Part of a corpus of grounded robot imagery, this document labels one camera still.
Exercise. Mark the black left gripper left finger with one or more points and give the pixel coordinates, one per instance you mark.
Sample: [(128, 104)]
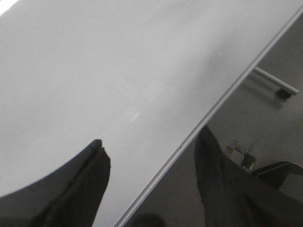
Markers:
[(68, 197)]

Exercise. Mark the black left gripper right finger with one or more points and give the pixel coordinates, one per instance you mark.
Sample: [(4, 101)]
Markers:
[(234, 198)]

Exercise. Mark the white whiteboard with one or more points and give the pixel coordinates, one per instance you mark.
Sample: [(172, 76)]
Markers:
[(143, 76)]

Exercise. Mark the black chair base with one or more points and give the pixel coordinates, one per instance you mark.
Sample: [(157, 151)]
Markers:
[(275, 174)]

